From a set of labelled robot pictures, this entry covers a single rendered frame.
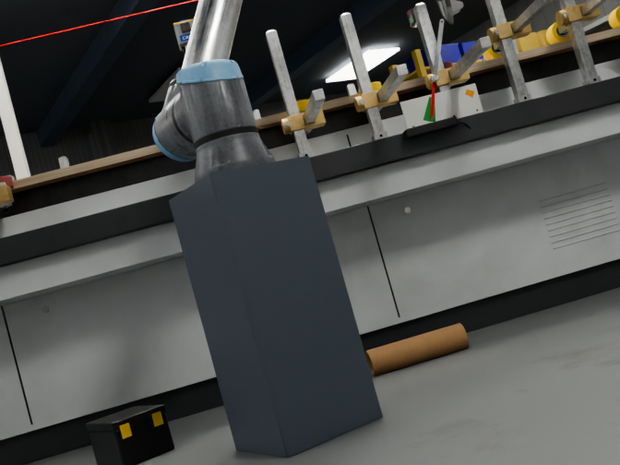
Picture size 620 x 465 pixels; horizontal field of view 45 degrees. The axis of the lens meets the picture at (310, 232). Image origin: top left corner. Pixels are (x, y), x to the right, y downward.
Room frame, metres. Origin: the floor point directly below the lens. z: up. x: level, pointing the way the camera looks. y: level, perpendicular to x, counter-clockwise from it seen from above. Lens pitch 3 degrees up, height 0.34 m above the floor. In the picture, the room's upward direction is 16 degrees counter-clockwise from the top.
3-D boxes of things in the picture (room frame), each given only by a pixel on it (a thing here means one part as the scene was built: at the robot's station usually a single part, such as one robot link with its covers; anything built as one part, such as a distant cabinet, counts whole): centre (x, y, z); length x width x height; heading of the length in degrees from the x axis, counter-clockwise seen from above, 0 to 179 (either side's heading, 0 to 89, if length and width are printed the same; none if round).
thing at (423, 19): (2.42, -0.55, 0.87); 0.03 x 0.03 x 0.48; 7
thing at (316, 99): (2.27, -0.10, 0.82); 0.43 x 0.03 x 0.04; 7
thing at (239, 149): (1.69, 0.13, 0.65); 0.19 x 0.19 x 0.10
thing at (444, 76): (2.43, -0.57, 0.85); 0.13 x 0.06 x 0.05; 97
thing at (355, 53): (2.39, -0.30, 0.89); 0.03 x 0.03 x 0.48; 7
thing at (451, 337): (2.27, -0.22, 0.04); 0.30 x 0.08 x 0.08; 97
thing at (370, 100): (2.39, -0.32, 0.83); 0.13 x 0.06 x 0.05; 97
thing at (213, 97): (1.70, 0.13, 0.79); 0.17 x 0.15 x 0.18; 31
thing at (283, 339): (1.69, 0.13, 0.30); 0.25 x 0.25 x 0.60; 32
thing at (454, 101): (2.39, -0.52, 0.75); 0.26 x 0.01 x 0.10; 97
